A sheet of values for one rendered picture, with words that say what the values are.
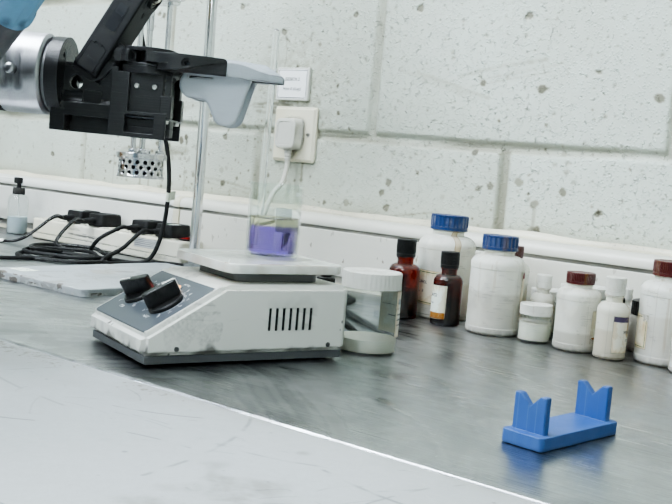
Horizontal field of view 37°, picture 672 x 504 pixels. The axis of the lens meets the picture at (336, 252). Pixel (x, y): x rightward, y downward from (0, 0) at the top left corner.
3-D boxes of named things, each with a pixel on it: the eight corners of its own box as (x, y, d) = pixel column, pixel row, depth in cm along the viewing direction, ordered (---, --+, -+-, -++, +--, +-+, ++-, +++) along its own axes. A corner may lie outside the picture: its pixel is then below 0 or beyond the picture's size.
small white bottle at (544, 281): (540, 339, 115) (547, 276, 114) (521, 334, 117) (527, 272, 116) (555, 338, 117) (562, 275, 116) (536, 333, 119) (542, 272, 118)
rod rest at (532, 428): (540, 454, 66) (546, 401, 66) (499, 441, 69) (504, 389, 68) (617, 434, 73) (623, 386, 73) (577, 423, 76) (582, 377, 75)
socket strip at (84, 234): (179, 265, 158) (181, 238, 158) (30, 237, 182) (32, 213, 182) (204, 264, 162) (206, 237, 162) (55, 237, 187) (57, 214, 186)
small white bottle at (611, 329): (588, 357, 106) (597, 275, 105) (596, 353, 108) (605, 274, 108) (620, 362, 104) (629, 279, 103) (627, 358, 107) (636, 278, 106)
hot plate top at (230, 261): (229, 273, 85) (230, 263, 85) (172, 256, 95) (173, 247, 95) (345, 275, 92) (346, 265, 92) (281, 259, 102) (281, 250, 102)
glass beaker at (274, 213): (239, 257, 96) (246, 173, 95) (295, 260, 97) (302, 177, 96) (245, 263, 90) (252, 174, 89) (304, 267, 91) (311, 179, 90)
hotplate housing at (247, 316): (141, 369, 81) (148, 272, 81) (87, 339, 92) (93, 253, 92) (364, 360, 94) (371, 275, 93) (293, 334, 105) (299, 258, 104)
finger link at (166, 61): (231, 82, 92) (139, 73, 93) (233, 63, 92) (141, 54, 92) (223, 77, 88) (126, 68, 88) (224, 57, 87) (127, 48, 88)
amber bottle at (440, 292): (453, 322, 122) (460, 250, 121) (462, 327, 119) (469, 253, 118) (425, 321, 121) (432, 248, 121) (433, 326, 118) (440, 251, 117)
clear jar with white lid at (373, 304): (346, 356, 95) (353, 273, 94) (327, 344, 100) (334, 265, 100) (405, 358, 96) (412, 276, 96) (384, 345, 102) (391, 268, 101)
